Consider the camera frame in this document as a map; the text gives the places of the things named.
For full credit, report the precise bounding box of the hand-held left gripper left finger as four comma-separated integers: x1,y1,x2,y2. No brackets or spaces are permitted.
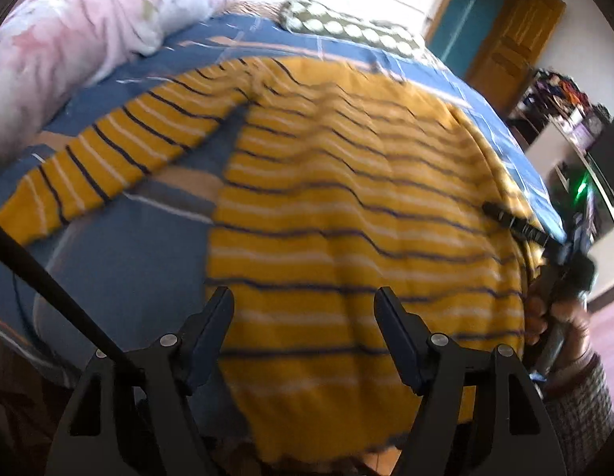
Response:
45,286,235,476

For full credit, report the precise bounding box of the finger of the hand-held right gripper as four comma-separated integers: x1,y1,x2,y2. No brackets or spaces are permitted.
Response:
482,202,560,250

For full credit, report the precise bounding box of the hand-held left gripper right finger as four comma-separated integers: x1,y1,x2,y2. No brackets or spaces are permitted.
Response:
373,286,568,476

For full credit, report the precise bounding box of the yellow striped sweater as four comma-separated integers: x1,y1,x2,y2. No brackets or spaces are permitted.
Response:
0,56,553,467

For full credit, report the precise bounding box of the person's right hand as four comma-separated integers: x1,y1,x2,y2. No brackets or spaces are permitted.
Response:
524,280,591,358

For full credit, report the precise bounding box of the white cluttered shelf unit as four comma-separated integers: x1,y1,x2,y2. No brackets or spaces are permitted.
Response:
508,67,614,241

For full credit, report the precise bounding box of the blue plaid bedsheet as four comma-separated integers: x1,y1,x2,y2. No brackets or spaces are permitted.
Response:
0,12,568,437

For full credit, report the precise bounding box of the wooden door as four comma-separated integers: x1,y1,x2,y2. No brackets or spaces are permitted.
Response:
466,0,568,116

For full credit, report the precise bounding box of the teal glass door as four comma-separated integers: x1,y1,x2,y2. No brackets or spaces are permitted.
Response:
428,0,512,79

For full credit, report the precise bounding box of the green dotted pillow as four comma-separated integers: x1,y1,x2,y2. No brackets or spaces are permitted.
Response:
279,0,427,58

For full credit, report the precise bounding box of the brown patterned sheet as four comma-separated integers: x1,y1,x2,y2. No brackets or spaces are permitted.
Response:
230,1,290,19

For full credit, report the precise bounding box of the pink floral duvet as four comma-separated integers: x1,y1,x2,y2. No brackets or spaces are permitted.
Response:
0,0,249,174

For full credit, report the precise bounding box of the black cable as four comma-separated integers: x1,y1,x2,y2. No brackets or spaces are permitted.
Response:
0,218,145,388

